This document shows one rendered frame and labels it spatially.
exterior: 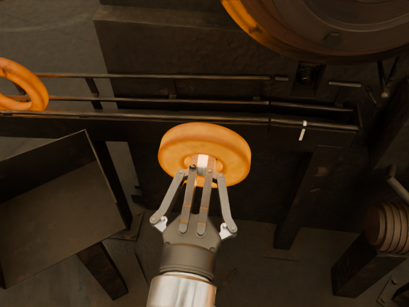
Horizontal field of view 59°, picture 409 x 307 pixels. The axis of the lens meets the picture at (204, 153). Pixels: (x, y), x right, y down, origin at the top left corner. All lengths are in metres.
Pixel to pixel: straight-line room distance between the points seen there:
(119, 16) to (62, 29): 1.64
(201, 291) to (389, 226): 0.61
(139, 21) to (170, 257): 0.52
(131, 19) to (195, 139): 0.37
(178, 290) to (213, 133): 0.23
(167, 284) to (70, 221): 0.42
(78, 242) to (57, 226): 0.06
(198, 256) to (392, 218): 0.61
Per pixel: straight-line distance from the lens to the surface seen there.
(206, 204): 0.53
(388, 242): 0.99
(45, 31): 2.49
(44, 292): 1.48
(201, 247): 0.49
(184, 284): 0.46
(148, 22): 0.81
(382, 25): 0.59
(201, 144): 0.54
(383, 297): 1.48
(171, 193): 0.54
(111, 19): 0.84
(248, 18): 0.65
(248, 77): 0.84
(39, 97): 0.97
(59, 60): 2.23
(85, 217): 0.84
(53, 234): 0.85
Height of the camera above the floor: 1.32
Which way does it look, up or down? 54 degrees down
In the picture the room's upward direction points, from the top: straight up
